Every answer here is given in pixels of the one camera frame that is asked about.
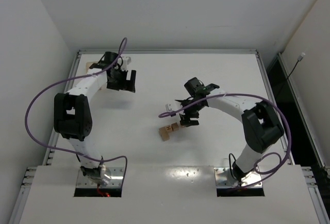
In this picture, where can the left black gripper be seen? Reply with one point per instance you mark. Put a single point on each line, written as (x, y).
(121, 84)

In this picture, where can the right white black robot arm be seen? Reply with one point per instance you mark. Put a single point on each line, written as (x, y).
(261, 125)

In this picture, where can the wooden cube beside H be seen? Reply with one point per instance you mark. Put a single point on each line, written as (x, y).
(175, 127)

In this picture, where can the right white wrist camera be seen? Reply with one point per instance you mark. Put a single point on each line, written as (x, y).
(171, 107)

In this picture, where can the transparent orange plastic container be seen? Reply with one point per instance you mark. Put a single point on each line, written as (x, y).
(88, 65)

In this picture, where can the wooden block letter H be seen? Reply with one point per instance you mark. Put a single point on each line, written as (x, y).
(169, 129)

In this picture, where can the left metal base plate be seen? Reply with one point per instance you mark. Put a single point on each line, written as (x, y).
(112, 179)

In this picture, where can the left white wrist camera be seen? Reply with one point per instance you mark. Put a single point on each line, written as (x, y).
(124, 62)

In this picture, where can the metal base plate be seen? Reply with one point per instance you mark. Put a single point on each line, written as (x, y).
(112, 179)
(224, 180)

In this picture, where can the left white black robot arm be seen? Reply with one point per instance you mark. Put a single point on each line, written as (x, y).
(72, 114)

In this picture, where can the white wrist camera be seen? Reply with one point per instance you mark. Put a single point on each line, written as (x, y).
(171, 107)
(124, 62)

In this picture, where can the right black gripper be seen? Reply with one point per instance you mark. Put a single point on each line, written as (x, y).
(188, 114)

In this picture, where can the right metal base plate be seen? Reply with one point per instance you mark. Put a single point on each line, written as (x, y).
(224, 180)

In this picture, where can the front left wooden block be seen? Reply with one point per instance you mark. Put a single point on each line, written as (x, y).
(164, 134)

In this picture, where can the black wall cable white plug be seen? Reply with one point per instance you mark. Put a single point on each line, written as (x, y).
(299, 59)

